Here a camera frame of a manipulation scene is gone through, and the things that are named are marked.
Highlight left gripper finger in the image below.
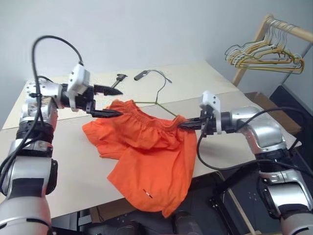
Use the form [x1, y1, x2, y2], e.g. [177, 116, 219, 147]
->
[93, 84, 123, 96]
[85, 99, 124, 119]

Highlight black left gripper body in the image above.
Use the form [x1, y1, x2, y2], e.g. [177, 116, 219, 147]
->
[73, 85, 96, 113]

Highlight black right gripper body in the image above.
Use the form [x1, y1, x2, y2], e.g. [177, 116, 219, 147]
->
[199, 109, 218, 137]

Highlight green wire hanger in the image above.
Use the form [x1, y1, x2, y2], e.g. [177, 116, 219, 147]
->
[133, 69, 184, 121]

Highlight orange shorts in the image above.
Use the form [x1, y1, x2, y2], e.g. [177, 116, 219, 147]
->
[82, 99, 198, 218]

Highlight black clamp tool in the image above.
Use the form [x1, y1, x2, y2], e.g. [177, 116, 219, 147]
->
[111, 73, 129, 88]

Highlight dark cylinder tool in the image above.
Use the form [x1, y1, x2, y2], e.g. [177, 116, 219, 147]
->
[133, 70, 149, 81]

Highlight brown cardboard box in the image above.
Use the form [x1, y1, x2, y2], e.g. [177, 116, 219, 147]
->
[244, 92, 302, 135]

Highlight black box with screws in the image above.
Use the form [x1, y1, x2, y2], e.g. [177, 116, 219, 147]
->
[207, 181, 274, 235]

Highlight bunch of hangers on rack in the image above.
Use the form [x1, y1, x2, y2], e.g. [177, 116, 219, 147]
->
[228, 23, 306, 73]

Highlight black case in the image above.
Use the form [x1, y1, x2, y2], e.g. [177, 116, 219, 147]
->
[268, 84, 313, 157]

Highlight wooden clothes rack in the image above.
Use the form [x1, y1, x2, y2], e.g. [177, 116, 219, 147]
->
[231, 14, 313, 86]

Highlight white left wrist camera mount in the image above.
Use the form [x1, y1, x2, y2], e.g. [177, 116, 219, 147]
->
[67, 63, 92, 113]

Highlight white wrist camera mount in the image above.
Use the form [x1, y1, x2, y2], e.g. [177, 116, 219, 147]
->
[199, 90, 223, 135]
[67, 63, 92, 113]

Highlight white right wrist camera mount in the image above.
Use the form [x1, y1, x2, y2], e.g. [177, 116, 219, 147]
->
[199, 90, 223, 135]

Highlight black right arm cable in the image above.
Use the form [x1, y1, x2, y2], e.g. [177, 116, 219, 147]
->
[196, 106, 313, 187]

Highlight yellow wire hanger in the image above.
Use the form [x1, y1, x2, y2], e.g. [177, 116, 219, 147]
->
[227, 22, 305, 71]

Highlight white wire hanger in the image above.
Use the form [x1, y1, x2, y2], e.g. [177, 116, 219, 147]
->
[224, 22, 303, 65]
[226, 21, 303, 67]

